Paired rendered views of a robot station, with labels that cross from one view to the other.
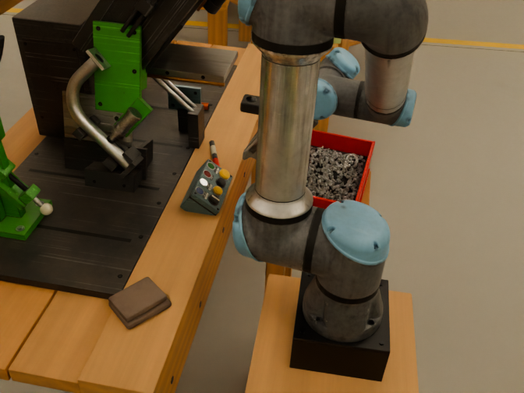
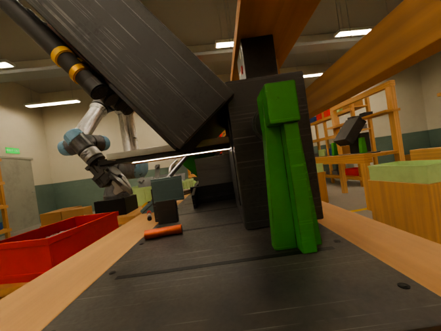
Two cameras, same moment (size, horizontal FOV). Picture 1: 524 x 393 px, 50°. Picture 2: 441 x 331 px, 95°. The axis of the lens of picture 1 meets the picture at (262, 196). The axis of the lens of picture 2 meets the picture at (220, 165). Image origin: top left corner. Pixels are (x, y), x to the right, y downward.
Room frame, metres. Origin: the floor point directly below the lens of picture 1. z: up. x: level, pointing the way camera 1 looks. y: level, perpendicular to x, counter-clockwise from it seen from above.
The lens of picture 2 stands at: (2.05, 0.31, 1.06)
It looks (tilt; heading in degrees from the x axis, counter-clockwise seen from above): 0 degrees down; 172
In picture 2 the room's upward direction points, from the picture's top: 8 degrees counter-clockwise
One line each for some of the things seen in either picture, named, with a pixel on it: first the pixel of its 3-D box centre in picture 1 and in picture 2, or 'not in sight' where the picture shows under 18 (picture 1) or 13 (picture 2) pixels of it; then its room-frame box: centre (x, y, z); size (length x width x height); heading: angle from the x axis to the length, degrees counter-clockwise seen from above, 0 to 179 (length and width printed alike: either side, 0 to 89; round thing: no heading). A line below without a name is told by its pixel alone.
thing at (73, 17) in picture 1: (83, 61); (260, 154); (1.47, 0.52, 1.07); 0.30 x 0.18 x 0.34; 171
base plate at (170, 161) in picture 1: (122, 141); (223, 211); (1.34, 0.40, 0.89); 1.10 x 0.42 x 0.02; 171
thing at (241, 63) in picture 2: not in sight; (254, 67); (1.27, 0.62, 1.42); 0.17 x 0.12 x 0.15; 171
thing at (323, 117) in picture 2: not in sight; (333, 146); (-3.64, 4.71, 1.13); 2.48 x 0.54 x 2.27; 177
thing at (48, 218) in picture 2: not in sight; (73, 216); (-4.12, -3.11, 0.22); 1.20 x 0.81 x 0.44; 82
